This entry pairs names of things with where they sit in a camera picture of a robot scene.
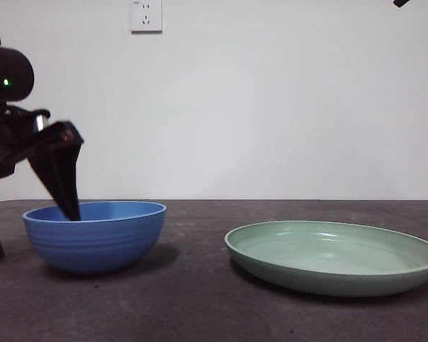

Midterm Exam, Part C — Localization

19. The blue ribbed bowl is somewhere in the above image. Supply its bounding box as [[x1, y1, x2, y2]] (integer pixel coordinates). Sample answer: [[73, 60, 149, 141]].
[[22, 200, 168, 274]]

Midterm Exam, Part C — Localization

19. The green round plate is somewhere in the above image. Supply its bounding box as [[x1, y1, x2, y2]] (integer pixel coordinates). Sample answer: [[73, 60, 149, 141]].
[[224, 219, 428, 298]]

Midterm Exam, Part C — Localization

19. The white wall socket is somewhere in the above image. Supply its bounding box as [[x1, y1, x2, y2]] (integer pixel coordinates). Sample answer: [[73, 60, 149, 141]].
[[130, 0, 163, 36]]

